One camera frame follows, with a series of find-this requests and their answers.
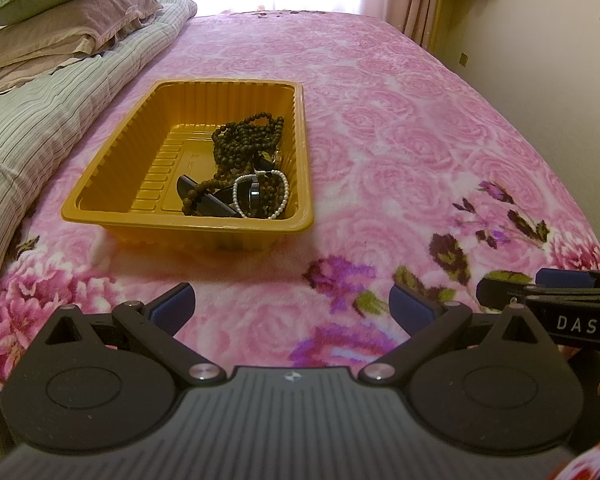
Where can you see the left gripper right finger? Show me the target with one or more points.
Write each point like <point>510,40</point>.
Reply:
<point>433,328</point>

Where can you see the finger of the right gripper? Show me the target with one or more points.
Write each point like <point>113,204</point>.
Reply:
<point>562,278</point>
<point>495,294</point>

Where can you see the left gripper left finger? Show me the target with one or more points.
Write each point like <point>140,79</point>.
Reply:
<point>149,329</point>

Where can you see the black wrist watch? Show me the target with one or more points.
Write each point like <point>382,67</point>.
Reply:
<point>260,194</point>

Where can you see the yellow plastic tray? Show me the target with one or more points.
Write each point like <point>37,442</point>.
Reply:
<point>129,187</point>

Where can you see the pink floral blanket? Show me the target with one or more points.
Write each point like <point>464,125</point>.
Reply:
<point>415,178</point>

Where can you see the striped green quilt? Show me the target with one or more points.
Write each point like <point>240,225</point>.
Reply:
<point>43,120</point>

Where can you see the mauve pillow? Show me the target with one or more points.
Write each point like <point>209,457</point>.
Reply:
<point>67,34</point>

